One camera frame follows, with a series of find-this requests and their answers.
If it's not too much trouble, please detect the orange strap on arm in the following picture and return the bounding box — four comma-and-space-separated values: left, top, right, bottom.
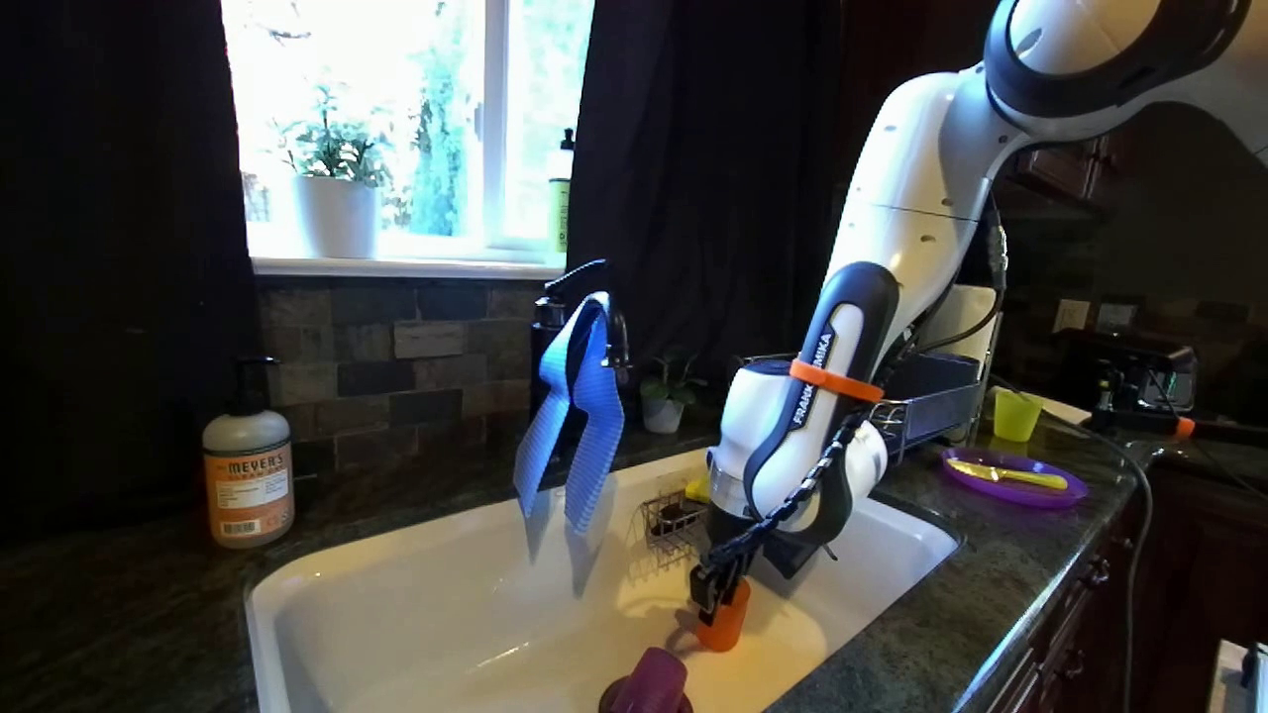
784, 357, 886, 409

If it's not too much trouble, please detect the grey dish drying rack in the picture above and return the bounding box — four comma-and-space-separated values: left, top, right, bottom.
730, 346, 991, 458

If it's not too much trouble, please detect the small plant in white pot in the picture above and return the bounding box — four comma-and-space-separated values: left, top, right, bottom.
635, 350, 709, 438

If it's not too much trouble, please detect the white framed window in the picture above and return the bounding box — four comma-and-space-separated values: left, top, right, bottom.
215, 0, 598, 287

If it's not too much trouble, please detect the yellow plastic utensil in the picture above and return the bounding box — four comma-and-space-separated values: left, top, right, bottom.
944, 452, 1073, 497

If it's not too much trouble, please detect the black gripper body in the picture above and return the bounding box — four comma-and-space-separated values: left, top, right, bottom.
684, 516, 775, 610

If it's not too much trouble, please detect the purple plastic cup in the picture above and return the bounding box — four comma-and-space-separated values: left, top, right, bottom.
594, 647, 695, 713

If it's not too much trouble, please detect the wire sponge caddy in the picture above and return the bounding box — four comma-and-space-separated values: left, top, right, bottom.
637, 483, 723, 567

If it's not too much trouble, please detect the green plastic cup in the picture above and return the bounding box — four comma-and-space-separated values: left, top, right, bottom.
991, 383, 1047, 446

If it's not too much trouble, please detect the dark wooden base cabinet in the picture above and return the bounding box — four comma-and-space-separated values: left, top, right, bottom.
983, 466, 1268, 713

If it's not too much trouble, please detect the potted plant in white pot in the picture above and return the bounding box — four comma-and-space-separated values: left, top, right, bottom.
278, 85, 398, 262

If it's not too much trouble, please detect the dark curtain wide panel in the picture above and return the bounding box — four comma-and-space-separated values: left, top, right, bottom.
0, 0, 266, 548

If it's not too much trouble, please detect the white wall outlet plate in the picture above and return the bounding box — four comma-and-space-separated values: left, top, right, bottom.
1048, 293, 1096, 337
1093, 297, 1142, 337

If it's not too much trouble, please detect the amber soap pump bottle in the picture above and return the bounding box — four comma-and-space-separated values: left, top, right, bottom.
199, 354, 297, 553

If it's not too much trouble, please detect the dark curtain narrow panel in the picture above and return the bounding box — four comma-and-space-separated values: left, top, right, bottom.
566, 0, 865, 390

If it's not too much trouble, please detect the white folded paper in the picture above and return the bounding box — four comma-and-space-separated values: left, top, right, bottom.
1026, 390, 1096, 432

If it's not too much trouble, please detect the green bottle on windowsill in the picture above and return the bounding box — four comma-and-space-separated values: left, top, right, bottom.
541, 124, 578, 256

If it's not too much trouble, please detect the white paper towel roll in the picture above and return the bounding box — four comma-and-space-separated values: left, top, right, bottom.
924, 276, 1006, 370

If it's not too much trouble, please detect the white ceramic sink basin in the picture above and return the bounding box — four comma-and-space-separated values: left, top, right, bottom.
242, 445, 964, 713

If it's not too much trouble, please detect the dark kitchen faucet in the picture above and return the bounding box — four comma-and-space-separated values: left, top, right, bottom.
525, 254, 635, 438

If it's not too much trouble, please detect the white hanging towel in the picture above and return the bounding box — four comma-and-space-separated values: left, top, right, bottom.
1203, 637, 1268, 713

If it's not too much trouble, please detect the purple plastic plate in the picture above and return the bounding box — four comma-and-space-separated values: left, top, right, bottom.
936, 445, 1093, 516

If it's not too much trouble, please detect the orange plastic cup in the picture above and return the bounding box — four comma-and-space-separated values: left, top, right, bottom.
694, 580, 758, 656

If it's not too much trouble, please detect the dark countertop appliance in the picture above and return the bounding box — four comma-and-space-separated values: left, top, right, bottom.
1052, 328, 1203, 427

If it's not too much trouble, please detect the black hanging cable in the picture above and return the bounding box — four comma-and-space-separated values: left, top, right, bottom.
1114, 438, 1162, 713

